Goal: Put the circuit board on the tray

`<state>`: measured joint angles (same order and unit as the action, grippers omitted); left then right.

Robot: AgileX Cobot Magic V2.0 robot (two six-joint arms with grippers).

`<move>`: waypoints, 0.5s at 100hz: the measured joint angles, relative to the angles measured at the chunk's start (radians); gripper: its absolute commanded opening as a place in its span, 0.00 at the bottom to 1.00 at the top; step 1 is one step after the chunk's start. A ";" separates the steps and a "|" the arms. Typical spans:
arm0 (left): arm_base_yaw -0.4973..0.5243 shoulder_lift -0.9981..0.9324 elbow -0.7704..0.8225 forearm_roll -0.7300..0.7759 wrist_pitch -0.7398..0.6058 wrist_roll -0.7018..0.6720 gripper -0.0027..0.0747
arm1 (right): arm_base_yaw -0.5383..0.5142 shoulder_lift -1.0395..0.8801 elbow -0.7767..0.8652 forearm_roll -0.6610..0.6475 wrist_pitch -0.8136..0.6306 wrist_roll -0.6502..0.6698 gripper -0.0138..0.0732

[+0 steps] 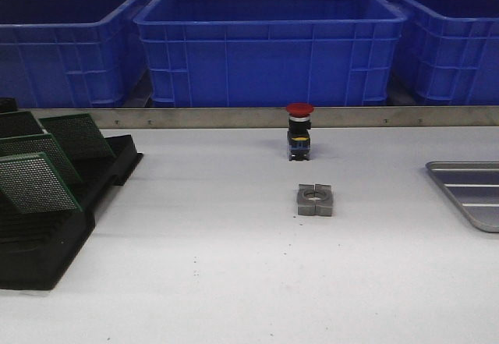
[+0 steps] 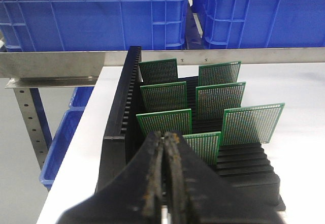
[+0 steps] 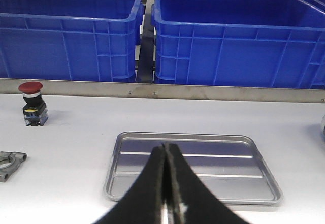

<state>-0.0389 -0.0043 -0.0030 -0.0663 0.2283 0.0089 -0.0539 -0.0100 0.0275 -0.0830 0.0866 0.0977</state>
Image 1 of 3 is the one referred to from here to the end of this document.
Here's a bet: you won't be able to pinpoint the centre blue plastic crate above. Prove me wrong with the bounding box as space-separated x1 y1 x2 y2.
135 0 405 108

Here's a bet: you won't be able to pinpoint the grey metal clamp block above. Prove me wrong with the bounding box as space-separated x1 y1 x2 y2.
296 184 334 217

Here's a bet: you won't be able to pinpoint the black slotted board rack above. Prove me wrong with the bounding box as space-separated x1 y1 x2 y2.
1 98 143 290

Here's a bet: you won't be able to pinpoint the right blue plastic crate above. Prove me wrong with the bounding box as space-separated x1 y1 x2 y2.
388 0 498 105

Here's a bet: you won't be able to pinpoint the green perforated board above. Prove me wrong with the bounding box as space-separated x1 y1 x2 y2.
1 133 83 185
1 152 83 214

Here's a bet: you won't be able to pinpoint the rear left green board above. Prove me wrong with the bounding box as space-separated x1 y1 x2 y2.
0 111 44 138

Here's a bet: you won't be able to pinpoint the blue plastic crate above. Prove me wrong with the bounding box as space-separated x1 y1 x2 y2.
1 0 149 108
135 0 405 108
388 0 498 105

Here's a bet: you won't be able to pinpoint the front green perforated board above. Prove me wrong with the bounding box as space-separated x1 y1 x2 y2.
1 152 83 214

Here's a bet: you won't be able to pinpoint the red emergency stop button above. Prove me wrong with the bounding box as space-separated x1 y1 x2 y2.
285 103 314 161

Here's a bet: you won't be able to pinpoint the left blue plastic crate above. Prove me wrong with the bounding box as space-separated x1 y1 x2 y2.
1 0 149 108

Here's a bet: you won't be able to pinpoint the rear right green board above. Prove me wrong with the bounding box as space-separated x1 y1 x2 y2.
39 113 115 161

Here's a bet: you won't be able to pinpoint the silver metal tray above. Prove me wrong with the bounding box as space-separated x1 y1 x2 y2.
426 161 498 233

